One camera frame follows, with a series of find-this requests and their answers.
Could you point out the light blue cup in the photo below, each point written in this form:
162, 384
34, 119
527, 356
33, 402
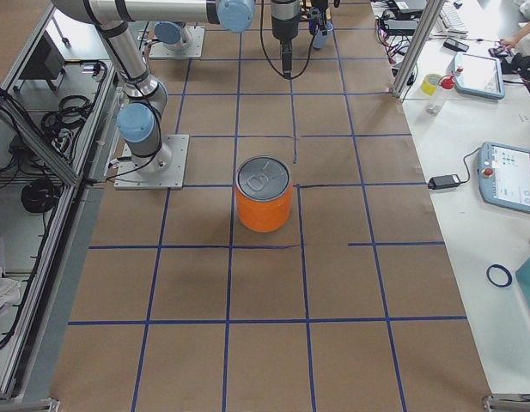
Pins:
322, 37

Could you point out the white keyboard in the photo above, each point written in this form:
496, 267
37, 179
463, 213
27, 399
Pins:
450, 22

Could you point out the person hand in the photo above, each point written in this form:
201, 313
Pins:
509, 42

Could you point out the black smartphone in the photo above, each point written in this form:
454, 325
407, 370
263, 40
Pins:
455, 45

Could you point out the teach pendant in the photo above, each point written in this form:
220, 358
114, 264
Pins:
504, 176
478, 75

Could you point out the teach pendant near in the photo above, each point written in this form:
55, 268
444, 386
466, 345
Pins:
504, 176

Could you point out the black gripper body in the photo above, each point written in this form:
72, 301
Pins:
283, 23

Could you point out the black power adapter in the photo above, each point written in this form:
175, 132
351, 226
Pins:
444, 182

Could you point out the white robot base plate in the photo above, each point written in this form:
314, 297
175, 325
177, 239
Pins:
166, 170

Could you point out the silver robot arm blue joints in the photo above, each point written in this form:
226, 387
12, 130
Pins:
178, 28

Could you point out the white crumpled cloth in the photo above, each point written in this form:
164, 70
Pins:
10, 289

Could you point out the teach pendant far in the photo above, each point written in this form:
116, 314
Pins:
478, 75

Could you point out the aluminium frame post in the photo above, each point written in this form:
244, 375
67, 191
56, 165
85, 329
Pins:
424, 27

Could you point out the yellow tape roll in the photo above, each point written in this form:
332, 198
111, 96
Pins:
430, 83

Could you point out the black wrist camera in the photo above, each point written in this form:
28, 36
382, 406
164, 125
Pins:
316, 14

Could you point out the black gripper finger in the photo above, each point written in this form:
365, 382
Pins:
286, 57

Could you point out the orange can with grey lid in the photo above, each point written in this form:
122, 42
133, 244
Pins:
263, 193

